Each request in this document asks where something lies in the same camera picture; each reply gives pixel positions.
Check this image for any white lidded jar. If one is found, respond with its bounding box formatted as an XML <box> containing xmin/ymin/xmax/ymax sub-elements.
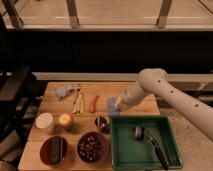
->
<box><xmin>36</xmin><ymin>113</ymin><xmax>55</xmax><ymax>134</ymax></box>

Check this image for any metal window frame rail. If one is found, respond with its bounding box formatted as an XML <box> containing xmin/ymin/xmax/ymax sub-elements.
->
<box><xmin>0</xmin><ymin>0</ymin><xmax>213</xmax><ymax>33</ymax></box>

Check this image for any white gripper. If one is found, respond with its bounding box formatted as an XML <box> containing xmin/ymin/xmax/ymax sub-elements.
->
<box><xmin>114</xmin><ymin>82</ymin><xmax>148</xmax><ymax>110</ymax></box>

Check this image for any brown bowl with nuts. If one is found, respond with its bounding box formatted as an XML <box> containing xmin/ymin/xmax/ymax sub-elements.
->
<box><xmin>77</xmin><ymin>132</ymin><xmax>108</xmax><ymax>163</ymax></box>

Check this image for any brown bowl with utensil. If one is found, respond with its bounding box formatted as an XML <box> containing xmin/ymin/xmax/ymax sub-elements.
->
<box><xmin>40</xmin><ymin>136</ymin><xmax>69</xmax><ymax>166</ymax></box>

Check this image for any blue sponge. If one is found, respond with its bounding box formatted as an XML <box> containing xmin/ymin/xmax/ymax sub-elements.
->
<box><xmin>107</xmin><ymin>98</ymin><xmax>120</xmax><ymax>116</ymax></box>

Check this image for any red yellow apple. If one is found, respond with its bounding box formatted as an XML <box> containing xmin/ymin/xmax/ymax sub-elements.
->
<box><xmin>58</xmin><ymin>113</ymin><xmax>74</xmax><ymax>130</ymax></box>

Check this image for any green plastic tray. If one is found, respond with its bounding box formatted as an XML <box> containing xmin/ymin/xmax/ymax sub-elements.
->
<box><xmin>110</xmin><ymin>116</ymin><xmax>183</xmax><ymax>171</ymax></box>

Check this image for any small metal cup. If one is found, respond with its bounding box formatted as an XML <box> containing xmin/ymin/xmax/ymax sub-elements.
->
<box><xmin>94</xmin><ymin>116</ymin><xmax>109</xmax><ymax>133</ymax></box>

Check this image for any black handled ice cream scoop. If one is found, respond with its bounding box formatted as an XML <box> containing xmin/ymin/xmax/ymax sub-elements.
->
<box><xmin>134</xmin><ymin>126</ymin><xmax>169</xmax><ymax>170</ymax></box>

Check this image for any black chair at left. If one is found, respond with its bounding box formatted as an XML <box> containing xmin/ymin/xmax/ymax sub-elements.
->
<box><xmin>0</xmin><ymin>66</ymin><xmax>44</xmax><ymax>161</ymax></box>

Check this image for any orange handled peeler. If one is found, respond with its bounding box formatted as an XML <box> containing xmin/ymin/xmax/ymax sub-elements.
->
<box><xmin>88</xmin><ymin>95</ymin><xmax>100</xmax><ymax>113</ymax></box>

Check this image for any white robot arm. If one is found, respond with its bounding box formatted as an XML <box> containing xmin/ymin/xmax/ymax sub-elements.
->
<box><xmin>114</xmin><ymin>68</ymin><xmax>213</xmax><ymax>141</ymax></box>

